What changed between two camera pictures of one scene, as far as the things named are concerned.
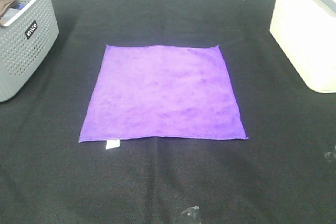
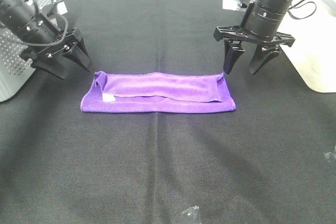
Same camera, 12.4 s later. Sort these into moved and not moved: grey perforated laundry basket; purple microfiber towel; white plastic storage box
Moved: purple microfiber towel
Not moved: grey perforated laundry basket; white plastic storage box
